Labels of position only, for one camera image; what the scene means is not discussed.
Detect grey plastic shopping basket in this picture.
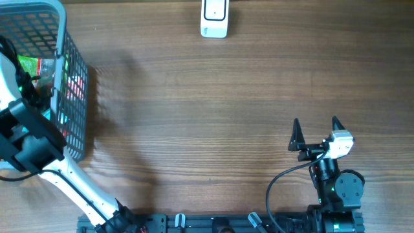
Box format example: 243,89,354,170
1,1,89,162

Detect small red snack packet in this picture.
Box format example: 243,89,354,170
67,76,85,101

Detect right camera cable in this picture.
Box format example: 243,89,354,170
265,149,330,233

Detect green snack packet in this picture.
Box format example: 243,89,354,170
17,55,56,98

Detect white barcode scanner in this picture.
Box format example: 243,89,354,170
200,0,230,38

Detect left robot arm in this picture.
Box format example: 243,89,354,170
1,37,138,232

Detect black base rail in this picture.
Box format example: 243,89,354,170
76,212,365,233

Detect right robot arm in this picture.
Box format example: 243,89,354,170
288,116,365,233

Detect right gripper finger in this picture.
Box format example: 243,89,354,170
332,116,345,131
288,118,306,151

